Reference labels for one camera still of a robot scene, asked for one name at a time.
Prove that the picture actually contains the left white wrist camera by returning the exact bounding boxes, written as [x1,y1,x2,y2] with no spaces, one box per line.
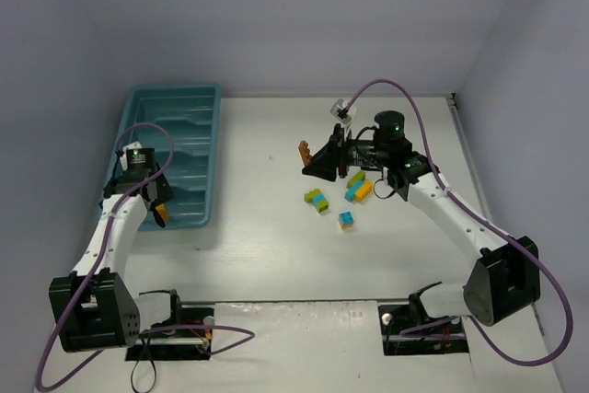
[117,140,142,168]

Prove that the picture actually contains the green blue yellow lego stack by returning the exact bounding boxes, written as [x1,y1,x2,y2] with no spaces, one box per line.
[344,170,374,202]

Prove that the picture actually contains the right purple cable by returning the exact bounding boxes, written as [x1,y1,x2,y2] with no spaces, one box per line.
[349,79,573,369]

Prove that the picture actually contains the purple cable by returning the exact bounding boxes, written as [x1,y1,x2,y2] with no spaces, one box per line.
[349,79,573,369]
[35,122,257,389]

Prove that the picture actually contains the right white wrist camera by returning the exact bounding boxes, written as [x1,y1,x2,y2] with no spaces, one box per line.
[329,98,356,129]

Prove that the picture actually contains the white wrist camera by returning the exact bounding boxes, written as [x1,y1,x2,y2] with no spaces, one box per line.
[117,140,142,168]
[329,98,356,129]

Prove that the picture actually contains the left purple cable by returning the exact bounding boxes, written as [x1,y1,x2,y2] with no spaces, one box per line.
[35,122,257,389]

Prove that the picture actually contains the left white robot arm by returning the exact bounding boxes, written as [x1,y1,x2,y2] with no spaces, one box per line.
[49,142,174,353]

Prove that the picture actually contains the teal plastic compartment tray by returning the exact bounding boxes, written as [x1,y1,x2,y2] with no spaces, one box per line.
[117,82,222,230]

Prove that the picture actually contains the blue yellow lego cube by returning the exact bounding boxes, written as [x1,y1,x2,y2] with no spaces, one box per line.
[338,212,354,230]

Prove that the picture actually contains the yellow striped lego piece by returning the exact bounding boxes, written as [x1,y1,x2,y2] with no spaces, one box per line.
[156,204,169,222]

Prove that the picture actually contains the black loop cable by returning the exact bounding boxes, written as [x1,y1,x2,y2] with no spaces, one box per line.
[129,358,157,392]

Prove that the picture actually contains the orange brown lego brick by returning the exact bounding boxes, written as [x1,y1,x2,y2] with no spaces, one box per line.
[298,140,313,167]

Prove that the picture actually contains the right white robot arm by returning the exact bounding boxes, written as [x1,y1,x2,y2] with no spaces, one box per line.
[298,110,540,327]

